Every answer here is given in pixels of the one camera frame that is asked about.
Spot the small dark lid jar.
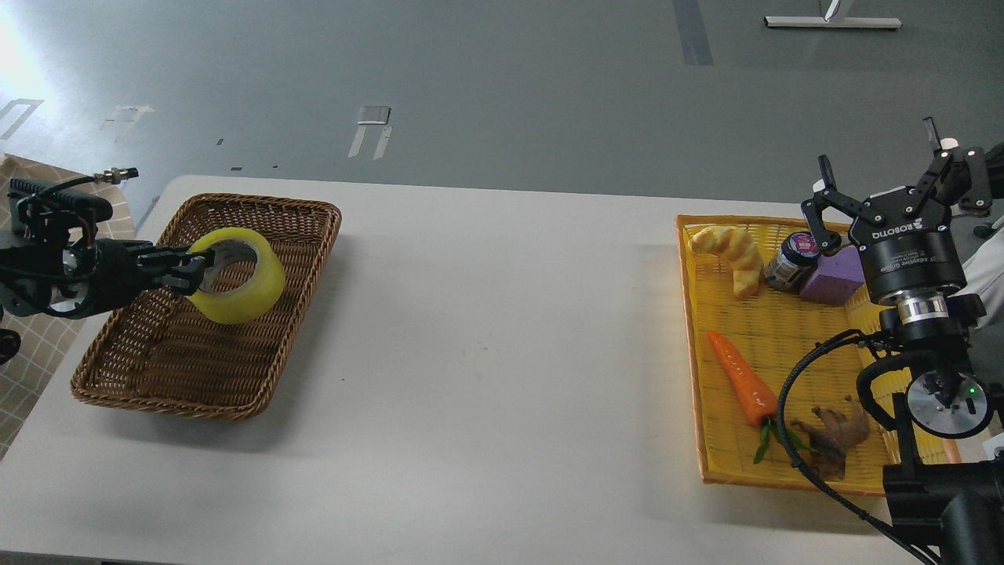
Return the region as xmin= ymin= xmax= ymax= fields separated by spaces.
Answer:
xmin=763 ymin=230 xmax=822 ymax=293

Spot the white metal stand base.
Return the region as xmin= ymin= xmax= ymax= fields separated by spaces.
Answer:
xmin=763 ymin=1 xmax=903 ymax=31

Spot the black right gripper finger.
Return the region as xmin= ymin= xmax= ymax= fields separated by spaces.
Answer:
xmin=800 ymin=154 xmax=868 ymax=257
xmin=910 ymin=117 xmax=994 ymax=217

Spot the orange toy carrot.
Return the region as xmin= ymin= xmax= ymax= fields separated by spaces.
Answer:
xmin=705 ymin=330 xmax=779 ymax=428

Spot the toy croissant bread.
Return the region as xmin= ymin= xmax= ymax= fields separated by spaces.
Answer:
xmin=689 ymin=225 xmax=765 ymax=300

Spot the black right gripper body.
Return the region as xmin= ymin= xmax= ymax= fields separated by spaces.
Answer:
xmin=849 ymin=186 xmax=966 ymax=305

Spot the beige checkered cloth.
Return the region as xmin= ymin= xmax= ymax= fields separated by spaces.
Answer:
xmin=1 ymin=154 xmax=136 ymax=457

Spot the yellow plastic tray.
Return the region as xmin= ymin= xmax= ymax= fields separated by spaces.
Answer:
xmin=676 ymin=214 xmax=962 ymax=497

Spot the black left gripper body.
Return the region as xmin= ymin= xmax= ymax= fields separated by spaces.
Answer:
xmin=72 ymin=239 xmax=158 ymax=315

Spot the brown wicker basket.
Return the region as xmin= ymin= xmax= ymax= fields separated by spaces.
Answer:
xmin=71 ymin=193 xmax=342 ymax=421

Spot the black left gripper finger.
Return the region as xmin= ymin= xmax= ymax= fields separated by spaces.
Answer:
xmin=153 ymin=262 xmax=207 ymax=297
xmin=141 ymin=246 xmax=216 ymax=268

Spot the person in white shirt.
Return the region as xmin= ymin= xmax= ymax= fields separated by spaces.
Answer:
xmin=962 ymin=143 xmax=1004 ymax=330

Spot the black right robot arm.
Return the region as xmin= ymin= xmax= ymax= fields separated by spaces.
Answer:
xmin=777 ymin=117 xmax=1002 ymax=564

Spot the yellow tape roll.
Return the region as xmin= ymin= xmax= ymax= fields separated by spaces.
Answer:
xmin=187 ymin=228 xmax=286 ymax=325

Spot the purple foam block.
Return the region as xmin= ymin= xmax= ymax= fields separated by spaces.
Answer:
xmin=798 ymin=246 xmax=865 ymax=305

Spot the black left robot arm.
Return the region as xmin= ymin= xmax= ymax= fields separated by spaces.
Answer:
xmin=1 ymin=167 xmax=216 ymax=319

